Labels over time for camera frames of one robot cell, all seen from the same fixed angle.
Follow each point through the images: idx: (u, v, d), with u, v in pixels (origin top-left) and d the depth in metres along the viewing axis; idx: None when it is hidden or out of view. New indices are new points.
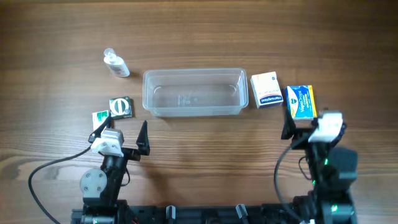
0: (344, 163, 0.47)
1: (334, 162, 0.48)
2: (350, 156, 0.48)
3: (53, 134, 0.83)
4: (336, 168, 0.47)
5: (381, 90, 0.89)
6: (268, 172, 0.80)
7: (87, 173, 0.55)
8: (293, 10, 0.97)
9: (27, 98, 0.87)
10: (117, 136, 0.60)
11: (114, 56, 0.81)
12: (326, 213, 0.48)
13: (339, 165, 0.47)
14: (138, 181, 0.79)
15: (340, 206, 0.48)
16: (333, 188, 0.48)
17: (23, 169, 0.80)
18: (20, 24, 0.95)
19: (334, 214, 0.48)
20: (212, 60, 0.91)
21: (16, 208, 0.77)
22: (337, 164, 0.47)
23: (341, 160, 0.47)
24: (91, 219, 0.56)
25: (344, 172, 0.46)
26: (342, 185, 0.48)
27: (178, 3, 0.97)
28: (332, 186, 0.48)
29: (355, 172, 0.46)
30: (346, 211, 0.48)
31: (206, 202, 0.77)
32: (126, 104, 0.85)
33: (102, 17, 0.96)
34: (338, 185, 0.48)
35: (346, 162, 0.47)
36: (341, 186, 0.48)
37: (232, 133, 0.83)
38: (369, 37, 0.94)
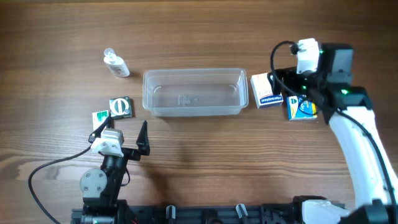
0: (339, 60, 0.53)
1: (323, 59, 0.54)
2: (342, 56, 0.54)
3: (54, 134, 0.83)
4: (328, 53, 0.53)
5: (381, 90, 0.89)
6: (268, 172, 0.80)
7: (87, 173, 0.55)
8: (294, 10, 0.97)
9: (27, 98, 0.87)
10: (116, 136, 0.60)
11: (114, 56, 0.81)
12: (337, 98, 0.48)
13: (329, 54, 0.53)
14: (138, 180, 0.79)
15: (350, 91, 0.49)
16: (333, 79, 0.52)
17: (23, 169, 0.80)
18: (20, 24, 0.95)
19: (344, 98, 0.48)
20: (212, 60, 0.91)
21: (17, 208, 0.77)
22: (326, 51, 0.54)
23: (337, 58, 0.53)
24: (91, 219, 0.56)
25: (333, 55, 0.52)
26: (341, 73, 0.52)
27: (178, 2, 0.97)
28: (330, 77, 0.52)
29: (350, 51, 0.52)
30: (355, 97, 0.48)
31: (206, 202, 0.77)
32: (126, 104, 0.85)
33: (103, 17, 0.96)
34: (336, 75, 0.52)
35: (341, 58, 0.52)
36: (340, 76, 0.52)
37: (232, 133, 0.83)
38: (369, 36, 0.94)
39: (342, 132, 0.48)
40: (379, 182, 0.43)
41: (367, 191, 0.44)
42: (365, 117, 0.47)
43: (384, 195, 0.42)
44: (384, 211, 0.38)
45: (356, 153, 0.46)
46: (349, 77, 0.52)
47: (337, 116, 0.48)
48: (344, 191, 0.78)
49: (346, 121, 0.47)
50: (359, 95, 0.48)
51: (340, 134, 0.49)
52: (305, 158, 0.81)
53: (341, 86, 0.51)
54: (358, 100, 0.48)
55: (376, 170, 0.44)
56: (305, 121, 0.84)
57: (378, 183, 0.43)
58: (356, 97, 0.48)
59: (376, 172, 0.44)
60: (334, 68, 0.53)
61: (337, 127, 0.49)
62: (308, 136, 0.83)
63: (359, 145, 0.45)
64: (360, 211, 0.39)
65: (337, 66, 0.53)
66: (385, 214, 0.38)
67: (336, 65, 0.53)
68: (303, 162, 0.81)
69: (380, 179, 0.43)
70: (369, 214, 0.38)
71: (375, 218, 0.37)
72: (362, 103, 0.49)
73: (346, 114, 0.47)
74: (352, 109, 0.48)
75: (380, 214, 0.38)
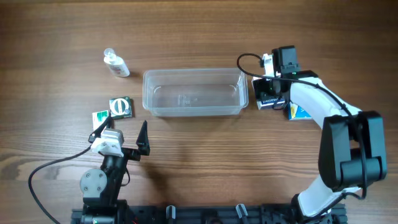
0: (287, 56, 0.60)
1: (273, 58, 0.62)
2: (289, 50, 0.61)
3: (54, 134, 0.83)
4: (276, 52, 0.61)
5: (381, 90, 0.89)
6: (267, 172, 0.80)
7: (87, 173, 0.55)
8: (293, 10, 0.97)
9: (27, 98, 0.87)
10: (116, 136, 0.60)
11: (114, 56, 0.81)
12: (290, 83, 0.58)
13: (277, 54, 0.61)
14: (138, 180, 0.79)
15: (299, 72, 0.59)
16: (286, 71, 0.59)
17: (23, 169, 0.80)
18: (19, 24, 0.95)
19: (295, 78, 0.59)
20: (212, 60, 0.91)
21: (17, 208, 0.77)
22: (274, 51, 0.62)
23: (285, 55, 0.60)
24: (91, 219, 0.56)
25: (280, 53, 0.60)
26: (291, 66, 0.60)
27: (178, 2, 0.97)
28: (283, 70, 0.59)
29: (293, 48, 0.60)
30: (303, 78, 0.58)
31: (206, 201, 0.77)
32: (126, 104, 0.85)
33: (102, 17, 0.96)
34: (288, 68, 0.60)
35: (289, 55, 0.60)
36: (290, 68, 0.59)
37: (232, 133, 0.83)
38: (369, 36, 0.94)
39: (299, 96, 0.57)
40: (333, 107, 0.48)
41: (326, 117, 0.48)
42: (310, 78, 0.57)
43: (341, 114, 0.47)
44: (341, 118, 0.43)
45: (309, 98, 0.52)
46: (298, 66, 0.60)
47: (293, 86, 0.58)
48: None
49: (297, 84, 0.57)
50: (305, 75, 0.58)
51: (300, 98, 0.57)
52: (305, 159, 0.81)
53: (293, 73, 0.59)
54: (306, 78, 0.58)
55: (328, 102, 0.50)
56: (305, 121, 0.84)
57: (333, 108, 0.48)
58: (305, 76, 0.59)
59: (329, 102, 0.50)
60: (285, 63, 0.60)
61: (296, 94, 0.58)
62: (308, 136, 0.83)
63: (310, 91, 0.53)
64: (324, 127, 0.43)
65: (288, 60, 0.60)
66: (342, 120, 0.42)
67: (285, 60, 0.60)
68: (303, 162, 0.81)
69: (333, 106, 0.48)
70: (329, 122, 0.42)
71: (334, 122, 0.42)
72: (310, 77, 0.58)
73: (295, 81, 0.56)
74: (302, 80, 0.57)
75: (338, 121, 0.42)
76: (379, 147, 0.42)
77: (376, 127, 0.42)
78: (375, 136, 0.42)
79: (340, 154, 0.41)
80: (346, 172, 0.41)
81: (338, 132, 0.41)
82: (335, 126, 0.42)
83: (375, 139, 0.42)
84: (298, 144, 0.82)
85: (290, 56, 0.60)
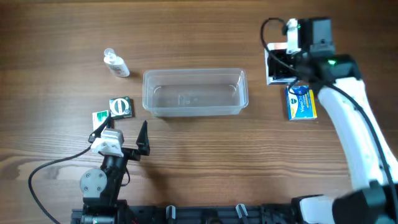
0: (321, 32, 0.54)
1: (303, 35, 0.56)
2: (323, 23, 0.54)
3: (54, 134, 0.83)
4: (307, 25, 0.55)
5: (380, 91, 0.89)
6: (267, 172, 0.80)
7: (87, 173, 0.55)
8: (293, 10, 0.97)
9: (27, 98, 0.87)
10: (117, 135, 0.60)
11: (114, 56, 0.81)
12: (323, 69, 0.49)
13: (308, 27, 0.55)
14: (138, 180, 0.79)
15: (337, 60, 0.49)
16: (318, 50, 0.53)
17: (24, 169, 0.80)
18: (20, 24, 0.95)
19: (331, 68, 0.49)
20: (212, 60, 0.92)
21: (17, 208, 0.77)
22: (304, 24, 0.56)
23: (318, 30, 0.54)
24: (91, 219, 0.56)
25: (313, 27, 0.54)
26: (324, 43, 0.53)
27: (178, 2, 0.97)
28: (314, 48, 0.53)
29: (328, 21, 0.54)
30: (343, 64, 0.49)
31: (206, 201, 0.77)
32: (126, 104, 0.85)
33: (103, 17, 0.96)
34: (319, 46, 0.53)
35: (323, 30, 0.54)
36: (323, 46, 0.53)
37: (232, 133, 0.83)
38: (369, 36, 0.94)
39: (333, 108, 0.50)
40: (374, 160, 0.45)
41: (361, 170, 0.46)
42: (354, 88, 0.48)
43: (381, 171, 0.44)
44: (380, 190, 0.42)
45: (348, 127, 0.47)
46: (333, 47, 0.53)
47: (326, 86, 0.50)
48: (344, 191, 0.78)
49: (337, 95, 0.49)
50: (347, 65, 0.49)
51: (333, 111, 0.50)
52: (305, 159, 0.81)
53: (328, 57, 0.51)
54: (347, 69, 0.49)
55: (370, 148, 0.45)
56: (305, 121, 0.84)
57: (374, 162, 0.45)
58: (345, 63, 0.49)
59: (371, 147, 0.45)
60: (316, 40, 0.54)
61: (329, 104, 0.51)
62: (308, 136, 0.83)
63: (351, 119, 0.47)
64: (359, 196, 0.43)
65: (320, 37, 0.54)
66: (380, 193, 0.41)
67: (317, 36, 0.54)
68: (303, 162, 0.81)
69: (375, 157, 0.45)
70: (365, 195, 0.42)
71: (370, 196, 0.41)
72: (351, 73, 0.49)
73: (336, 87, 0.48)
74: (341, 81, 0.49)
75: (376, 195, 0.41)
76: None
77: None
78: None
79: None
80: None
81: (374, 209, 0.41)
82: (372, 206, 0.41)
83: None
84: (298, 143, 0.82)
85: (324, 34, 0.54)
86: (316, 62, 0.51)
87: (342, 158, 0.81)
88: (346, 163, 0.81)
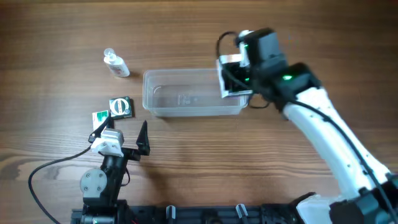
0: (269, 47, 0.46)
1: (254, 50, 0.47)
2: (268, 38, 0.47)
3: (54, 134, 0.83)
4: (251, 43, 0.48)
5: (380, 91, 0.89)
6: (267, 172, 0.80)
7: (87, 173, 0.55)
8: (293, 10, 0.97)
9: (27, 98, 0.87)
10: (117, 136, 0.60)
11: (114, 56, 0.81)
12: (280, 86, 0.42)
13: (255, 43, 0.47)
14: (138, 180, 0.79)
15: (292, 74, 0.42)
16: (270, 65, 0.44)
17: (23, 169, 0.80)
18: (20, 24, 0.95)
19: (288, 84, 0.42)
20: (213, 60, 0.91)
21: (17, 208, 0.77)
22: (250, 43, 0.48)
23: (265, 45, 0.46)
24: (91, 219, 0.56)
25: (259, 44, 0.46)
26: (275, 57, 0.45)
27: (178, 2, 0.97)
28: (265, 65, 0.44)
29: (272, 35, 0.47)
30: (300, 78, 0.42)
31: (206, 201, 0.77)
32: (126, 104, 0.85)
33: (103, 17, 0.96)
34: (270, 61, 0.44)
35: (270, 45, 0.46)
36: (275, 60, 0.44)
37: (232, 133, 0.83)
38: (369, 36, 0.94)
39: (301, 122, 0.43)
40: (357, 170, 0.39)
41: (349, 182, 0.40)
42: (318, 98, 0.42)
43: (365, 178, 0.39)
44: (371, 199, 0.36)
45: (324, 141, 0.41)
46: (283, 59, 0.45)
47: (288, 103, 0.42)
48: None
49: (301, 110, 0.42)
50: (302, 78, 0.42)
51: (303, 124, 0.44)
52: (305, 158, 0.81)
53: (280, 73, 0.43)
54: (304, 81, 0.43)
55: (349, 156, 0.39)
56: None
57: (357, 170, 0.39)
58: (301, 78, 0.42)
59: (349, 155, 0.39)
60: (265, 55, 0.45)
61: (297, 118, 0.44)
62: None
63: (323, 132, 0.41)
64: (350, 208, 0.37)
65: (268, 52, 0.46)
66: (372, 201, 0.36)
67: (265, 51, 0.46)
68: (303, 162, 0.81)
69: (357, 165, 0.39)
70: (361, 207, 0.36)
71: (365, 207, 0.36)
72: (309, 84, 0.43)
73: (300, 102, 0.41)
74: (303, 96, 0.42)
75: (371, 204, 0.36)
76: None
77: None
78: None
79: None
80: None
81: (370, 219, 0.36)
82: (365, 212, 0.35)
83: None
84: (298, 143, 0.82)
85: (272, 48, 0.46)
86: (270, 81, 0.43)
87: None
88: None
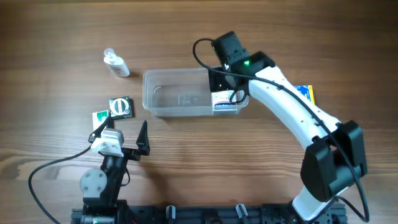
0: (232, 46, 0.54)
1: (218, 51, 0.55)
2: (231, 39, 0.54)
3: (54, 134, 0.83)
4: (217, 45, 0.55)
5: (380, 90, 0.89)
6: (267, 172, 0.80)
7: (87, 173, 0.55)
8: (293, 10, 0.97)
9: (27, 98, 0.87)
10: (117, 136, 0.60)
11: (114, 56, 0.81)
12: (244, 72, 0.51)
13: (219, 45, 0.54)
14: (138, 180, 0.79)
15: (251, 61, 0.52)
16: (235, 60, 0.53)
17: (23, 170, 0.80)
18: (20, 24, 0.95)
19: (249, 70, 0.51)
20: (213, 60, 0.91)
21: (17, 208, 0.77)
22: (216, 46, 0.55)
23: (229, 45, 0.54)
24: (91, 219, 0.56)
25: (223, 45, 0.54)
26: (238, 53, 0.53)
27: (178, 2, 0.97)
28: (230, 60, 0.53)
29: (232, 35, 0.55)
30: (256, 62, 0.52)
31: (206, 201, 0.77)
32: (126, 104, 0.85)
33: (103, 17, 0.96)
34: (235, 56, 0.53)
35: (232, 44, 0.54)
36: (239, 55, 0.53)
37: (232, 133, 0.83)
38: (369, 36, 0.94)
39: (262, 96, 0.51)
40: (308, 122, 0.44)
41: (304, 135, 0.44)
42: (274, 74, 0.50)
43: (317, 128, 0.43)
44: (324, 144, 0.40)
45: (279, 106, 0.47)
46: (245, 52, 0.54)
47: (250, 83, 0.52)
48: (344, 190, 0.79)
49: (260, 83, 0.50)
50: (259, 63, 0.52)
51: (263, 98, 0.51)
52: None
53: (243, 63, 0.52)
54: (261, 65, 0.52)
55: (301, 113, 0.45)
56: None
57: (309, 123, 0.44)
58: (259, 64, 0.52)
59: (301, 112, 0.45)
60: (231, 52, 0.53)
61: (259, 93, 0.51)
62: None
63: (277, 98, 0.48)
64: (307, 155, 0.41)
65: (232, 49, 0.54)
66: (324, 145, 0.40)
67: (229, 48, 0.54)
68: None
69: (308, 120, 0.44)
70: (314, 153, 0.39)
71: (319, 153, 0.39)
72: (265, 65, 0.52)
73: (255, 78, 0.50)
74: (261, 74, 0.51)
75: (321, 148, 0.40)
76: (360, 151, 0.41)
77: (354, 138, 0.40)
78: (356, 142, 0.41)
79: (329, 178, 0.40)
80: (335, 189, 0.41)
81: (324, 161, 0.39)
82: (320, 157, 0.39)
83: (357, 150, 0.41)
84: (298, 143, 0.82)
85: (235, 46, 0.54)
86: (236, 70, 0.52)
87: None
88: None
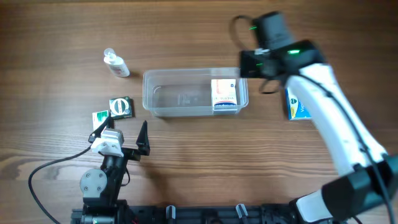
0: (276, 28, 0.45)
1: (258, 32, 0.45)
2: (274, 19, 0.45)
3: (54, 134, 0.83)
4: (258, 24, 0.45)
5: (380, 91, 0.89)
6: (267, 172, 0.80)
7: (87, 173, 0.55)
8: (294, 10, 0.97)
9: (27, 98, 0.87)
10: (117, 136, 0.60)
11: (114, 56, 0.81)
12: (287, 61, 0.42)
13: (259, 25, 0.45)
14: (138, 180, 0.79)
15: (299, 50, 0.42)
16: (277, 46, 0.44)
17: (23, 170, 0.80)
18: (20, 24, 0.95)
19: (295, 60, 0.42)
20: (213, 60, 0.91)
21: (17, 208, 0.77)
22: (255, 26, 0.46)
23: (272, 27, 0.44)
24: (91, 219, 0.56)
25: (265, 25, 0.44)
26: (282, 38, 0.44)
27: (178, 2, 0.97)
28: (272, 45, 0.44)
29: (278, 15, 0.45)
30: (307, 51, 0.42)
31: (206, 201, 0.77)
32: (126, 104, 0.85)
33: (103, 17, 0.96)
34: (277, 42, 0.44)
35: (277, 26, 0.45)
36: (282, 40, 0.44)
37: (232, 133, 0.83)
38: (369, 36, 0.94)
39: (303, 95, 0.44)
40: (354, 145, 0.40)
41: (343, 157, 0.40)
42: (323, 75, 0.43)
43: (361, 154, 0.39)
44: (365, 176, 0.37)
45: (323, 114, 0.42)
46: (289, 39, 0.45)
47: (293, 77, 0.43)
48: None
49: (305, 83, 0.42)
50: (308, 53, 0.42)
51: (304, 97, 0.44)
52: (305, 159, 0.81)
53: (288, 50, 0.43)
54: (311, 57, 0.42)
55: (347, 131, 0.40)
56: (305, 121, 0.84)
57: (354, 145, 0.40)
58: (308, 55, 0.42)
59: (347, 130, 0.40)
60: (273, 36, 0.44)
61: (300, 91, 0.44)
62: (308, 136, 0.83)
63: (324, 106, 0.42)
64: (342, 181, 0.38)
65: (274, 32, 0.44)
66: (365, 178, 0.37)
67: (271, 30, 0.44)
68: (303, 162, 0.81)
69: (354, 141, 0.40)
70: (352, 183, 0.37)
71: (357, 185, 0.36)
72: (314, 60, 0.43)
73: (303, 76, 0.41)
74: (308, 71, 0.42)
75: (362, 180, 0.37)
76: (397, 188, 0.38)
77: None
78: (397, 180, 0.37)
79: (358, 208, 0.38)
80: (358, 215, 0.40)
81: (360, 193, 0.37)
82: (358, 188, 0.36)
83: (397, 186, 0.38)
84: (298, 143, 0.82)
85: (278, 29, 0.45)
86: (278, 58, 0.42)
87: None
88: None
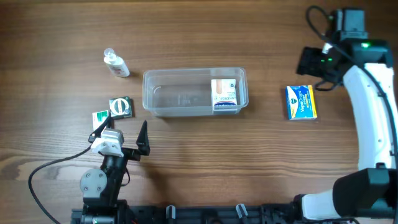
0: (352, 23, 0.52)
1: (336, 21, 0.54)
2: (356, 17, 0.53)
3: (54, 134, 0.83)
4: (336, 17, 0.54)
5: None
6: (267, 172, 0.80)
7: (87, 173, 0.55)
8: (294, 10, 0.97)
9: (27, 98, 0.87)
10: (117, 136, 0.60)
11: (114, 56, 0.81)
12: (356, 51, 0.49)
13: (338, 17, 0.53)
14: (138, 180, 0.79)
15: (371, 45, 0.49)
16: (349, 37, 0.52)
17: (24, 170, 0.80)
18: (20, 24, 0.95)
19: (364, 51, 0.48)
20: (213, 60, 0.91)
21: (17, 208, 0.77)
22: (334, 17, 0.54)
23: (353, 22, 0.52)
24: (91, 219, 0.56)
25: (344, 17, 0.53)
26: (355, 32, 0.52)
27: (178, 2, 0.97)
28: (345, 35, 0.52)
29: (361, 12, 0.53)
30: (377, 49, 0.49)
31: (206, 201, 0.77)
32: (126, 104, 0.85)
33: (103, 18, 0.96)
34: (351, 34, 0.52)
35: (357, 22, 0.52)
36: (354, 34, 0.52)
37: (232, 133, 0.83)
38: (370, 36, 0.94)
39: (355, 88, 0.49)
40: (385, 145, 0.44)
41: (370, 152, 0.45)
42: (386, 76, 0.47)
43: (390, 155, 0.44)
44: (385, 176, 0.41)
45: (367, 109, 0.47)
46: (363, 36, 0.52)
47: (354, 67, 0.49)
48: None
49: (362, 77, 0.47)
50: (379, 50, 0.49)
51: (355, 91, 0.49)
52: (305, 159, 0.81)
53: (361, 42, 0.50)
54: (379, 55, 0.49)
55: (385, 132, 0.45)
56: (305, 121, 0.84)
57: (386, 145, 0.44)
58: (377, 51, 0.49)
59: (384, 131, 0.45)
60: (348, 28, 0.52)
61: (353, 84, 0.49)
62: (308, 135, 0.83)
63: (371, 102, 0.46)
64: (362, 173, 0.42)
65: (351, 25, 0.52)
66: (384, 178, 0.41)
67: (348, 24, 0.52)
68: (303, 162, 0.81)
69: (388, 142, 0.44)
70: (370, 177, 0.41)
71: (374, 179, 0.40)
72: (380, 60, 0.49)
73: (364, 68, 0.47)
74: (370, 65, 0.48)
75: (380, 178, 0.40)
76: None
77: None
78: None
79: (366, 201, 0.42)
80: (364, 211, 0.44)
81: (375, 188, 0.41)
82: (374, 183, 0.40)
83: None
84: (298, 143, 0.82)
85: (354, 25, 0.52)
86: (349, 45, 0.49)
87: (344, 158, 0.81)
88: (345, 163, 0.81)
